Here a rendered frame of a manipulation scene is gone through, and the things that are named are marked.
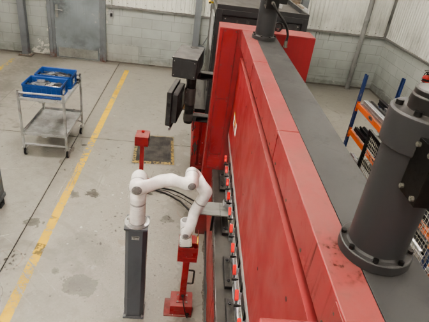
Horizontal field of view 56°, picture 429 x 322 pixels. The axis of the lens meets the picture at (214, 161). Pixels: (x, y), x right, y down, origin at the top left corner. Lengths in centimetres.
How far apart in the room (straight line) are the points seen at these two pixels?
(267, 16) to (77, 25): 726
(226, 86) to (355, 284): 294
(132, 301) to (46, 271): 102
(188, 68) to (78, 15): 642
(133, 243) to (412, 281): 240
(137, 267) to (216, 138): 147
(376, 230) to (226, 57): 284
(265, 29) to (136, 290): 237
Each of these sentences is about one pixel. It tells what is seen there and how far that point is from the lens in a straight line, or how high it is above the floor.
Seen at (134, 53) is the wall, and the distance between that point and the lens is 1010.
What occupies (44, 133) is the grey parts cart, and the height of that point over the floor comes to 33.
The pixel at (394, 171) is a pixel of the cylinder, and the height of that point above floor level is 258.
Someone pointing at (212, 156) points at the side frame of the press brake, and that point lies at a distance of 412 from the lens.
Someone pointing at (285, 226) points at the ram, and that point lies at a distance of 161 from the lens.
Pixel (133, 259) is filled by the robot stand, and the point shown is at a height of 69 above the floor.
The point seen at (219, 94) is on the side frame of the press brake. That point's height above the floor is 169.
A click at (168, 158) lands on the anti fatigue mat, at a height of 1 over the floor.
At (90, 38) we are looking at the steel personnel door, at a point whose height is 51.
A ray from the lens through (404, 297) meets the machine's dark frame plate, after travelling 113.
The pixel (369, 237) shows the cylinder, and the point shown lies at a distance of 112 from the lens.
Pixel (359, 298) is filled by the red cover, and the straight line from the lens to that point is 107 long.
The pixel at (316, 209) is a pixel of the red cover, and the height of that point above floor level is 230.
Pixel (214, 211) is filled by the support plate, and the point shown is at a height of 100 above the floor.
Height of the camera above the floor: 301
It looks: 29 degrees down
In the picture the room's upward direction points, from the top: 8 degrees clockwise
